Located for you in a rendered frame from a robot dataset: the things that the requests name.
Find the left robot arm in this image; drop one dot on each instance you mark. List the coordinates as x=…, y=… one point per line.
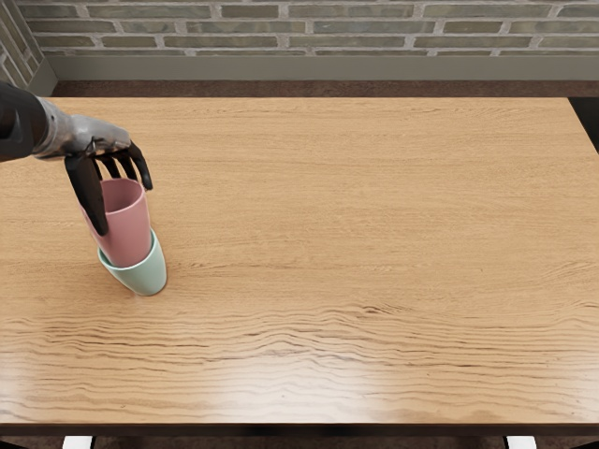
x=16, y=121

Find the pink cup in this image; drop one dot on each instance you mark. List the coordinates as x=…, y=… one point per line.
x=126, y=220

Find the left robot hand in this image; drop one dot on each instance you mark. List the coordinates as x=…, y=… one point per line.
x=79, y=133

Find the mint green cup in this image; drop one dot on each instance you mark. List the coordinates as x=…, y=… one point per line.
x=142, y=276

